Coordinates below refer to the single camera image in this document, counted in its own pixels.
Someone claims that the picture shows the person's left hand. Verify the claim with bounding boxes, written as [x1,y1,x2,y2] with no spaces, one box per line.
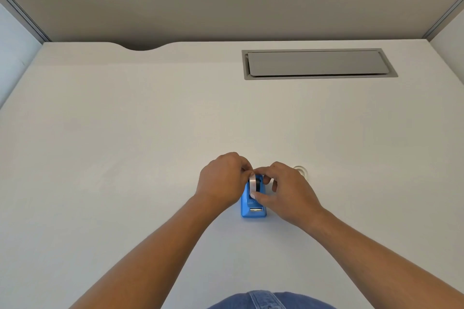
[195,152,254,212]

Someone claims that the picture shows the person's right hand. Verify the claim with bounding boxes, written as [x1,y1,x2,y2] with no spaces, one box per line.
[250,161,326,230]

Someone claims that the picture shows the blue tape dispenser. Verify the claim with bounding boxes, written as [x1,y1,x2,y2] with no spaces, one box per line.
[241,174,267,219]

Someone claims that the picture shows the person's right forearm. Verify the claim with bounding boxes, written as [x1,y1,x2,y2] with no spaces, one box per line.
[297,208,464,309]

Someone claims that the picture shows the person's left forearm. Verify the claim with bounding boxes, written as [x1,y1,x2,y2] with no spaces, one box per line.
[68,194,226,309]

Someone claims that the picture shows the blue denim jeans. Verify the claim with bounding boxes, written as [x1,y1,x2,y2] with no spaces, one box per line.
[207,290,336,309]

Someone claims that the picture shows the grey desk partition panel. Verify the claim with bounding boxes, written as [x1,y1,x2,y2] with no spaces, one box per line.
[0,0,464,51]

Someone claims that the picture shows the grey desk cable hatch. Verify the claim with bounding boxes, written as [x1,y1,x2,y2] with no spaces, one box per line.
[242,48,399,81]

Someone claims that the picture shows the aluminium partition frame strip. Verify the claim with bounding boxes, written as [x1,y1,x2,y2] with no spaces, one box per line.
[0,0,52,43]
[421,0,464,41]

